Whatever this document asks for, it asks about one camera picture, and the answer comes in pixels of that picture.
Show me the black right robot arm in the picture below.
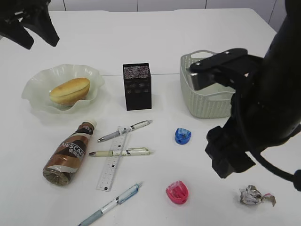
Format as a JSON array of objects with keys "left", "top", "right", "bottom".
[{"left": 206, "top": 0, "right": 301, "bottom": 187}]

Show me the grey grip white pen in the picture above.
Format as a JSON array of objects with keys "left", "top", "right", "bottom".
[{"left": 97, "top": 120, "right": 153, "bottom": 143}]

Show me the brown Nescafe coffee bottle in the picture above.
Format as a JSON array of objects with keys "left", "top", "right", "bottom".
[{"left": 43, "top": 119, "right": 97, "bottom": 186}]

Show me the beige grip white pen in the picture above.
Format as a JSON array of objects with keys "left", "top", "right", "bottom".
[{"left": 88, "top": 147, "right": 154, "bottom": 157}]

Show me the pink pencil sharpener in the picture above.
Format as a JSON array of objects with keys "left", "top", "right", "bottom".
[{"left": 166, "top": 180, "right": 189, "bottom": 205}]

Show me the blue grey ballpoint pen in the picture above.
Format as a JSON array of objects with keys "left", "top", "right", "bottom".
[{"left": 79, "top": 182, "right": 143, "bottom": 226}]

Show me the clear plastic ruler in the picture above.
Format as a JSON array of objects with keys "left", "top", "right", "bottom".
[{"left": 96, "top": 132, "right": 128, "bottom": 192}]

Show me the pale green plastic basket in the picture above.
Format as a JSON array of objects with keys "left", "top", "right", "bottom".
[{"left": 180, "top": 50, "right": 235, "bottom": 119}]

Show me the blue pencil sharpener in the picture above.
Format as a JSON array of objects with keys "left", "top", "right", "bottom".
[{"left": 174, "top": 128, "right": 191, "bottom": 145}]

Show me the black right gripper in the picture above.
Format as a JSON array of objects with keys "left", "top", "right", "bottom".
[{"left": 205, "top": 126, "right": 255, "bottom": 178}]

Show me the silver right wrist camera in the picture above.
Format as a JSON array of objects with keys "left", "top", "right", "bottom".
[{"left": 188, "top": 48, "right": 263, "bottom": 90}]

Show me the sugared bread roll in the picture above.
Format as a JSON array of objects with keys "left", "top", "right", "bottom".
[{"left": 49, "top": 78, "right": 90, "bottom": 106}]

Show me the black mesh pen holder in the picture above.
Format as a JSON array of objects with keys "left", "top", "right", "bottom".
[{"left": 123, "top": 63, "right": 152, "bottom": 111}]

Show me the large paper ball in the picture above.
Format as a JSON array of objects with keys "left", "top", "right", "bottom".
[{"left": 239, "top": 185, "right": 277, "bottom": 207}]

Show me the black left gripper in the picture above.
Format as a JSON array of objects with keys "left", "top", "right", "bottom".
[{"left": 0, "top": 0, "right": 59, "bottom": 49}]

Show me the translucent green wavy plate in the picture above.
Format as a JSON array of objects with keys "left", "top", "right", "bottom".
[{"left": 22, "top": 64, "right": 105, "bottom": 113}]

